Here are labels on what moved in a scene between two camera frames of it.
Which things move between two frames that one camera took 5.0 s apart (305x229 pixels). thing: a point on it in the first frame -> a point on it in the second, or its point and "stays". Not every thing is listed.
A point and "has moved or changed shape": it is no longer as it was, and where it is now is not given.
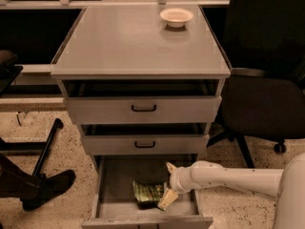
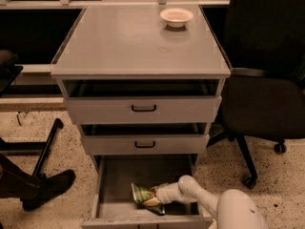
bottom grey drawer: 115,205 stays
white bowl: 176,17 stays
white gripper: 177,179 -> 163,193
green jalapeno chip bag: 148,196 has moved or changed shape
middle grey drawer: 145,139 stays
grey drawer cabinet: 144,83 stays
